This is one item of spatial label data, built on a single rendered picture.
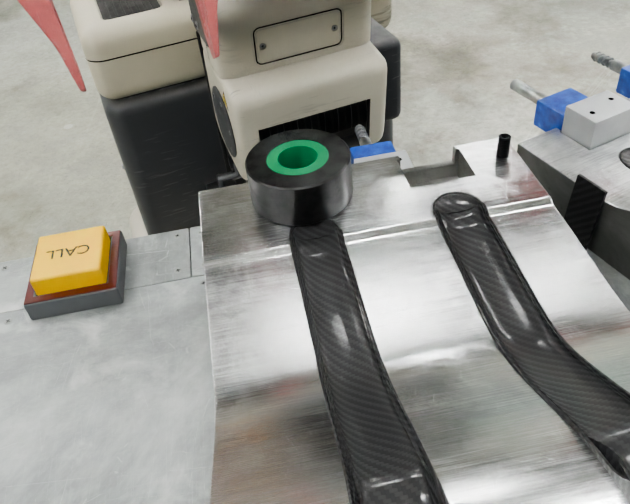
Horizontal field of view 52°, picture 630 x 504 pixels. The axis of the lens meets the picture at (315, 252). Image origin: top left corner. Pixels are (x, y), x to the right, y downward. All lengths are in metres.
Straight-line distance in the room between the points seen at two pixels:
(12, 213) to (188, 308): 1.73
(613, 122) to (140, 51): 0.74
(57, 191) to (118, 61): 1.22
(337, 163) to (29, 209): 1.83
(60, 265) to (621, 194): 0.47
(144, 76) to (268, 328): 0.77
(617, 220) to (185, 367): 0.36
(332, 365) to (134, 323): 0.22
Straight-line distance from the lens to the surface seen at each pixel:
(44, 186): 2.33
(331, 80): 0.88
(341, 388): 0.39
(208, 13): 0.49
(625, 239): 0.57
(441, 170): 0.56
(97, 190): 2.22
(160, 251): 0.63
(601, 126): 0.63
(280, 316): 0.42
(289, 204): 0.47
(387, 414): 0.36
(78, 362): 0.56
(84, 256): 0.59
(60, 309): 0.60
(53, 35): 0.48
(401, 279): 0.44
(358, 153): 0.64
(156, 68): 1.13
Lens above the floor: 1.20
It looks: 42 degrees down
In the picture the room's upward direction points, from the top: 7 degrees counter-clockwise
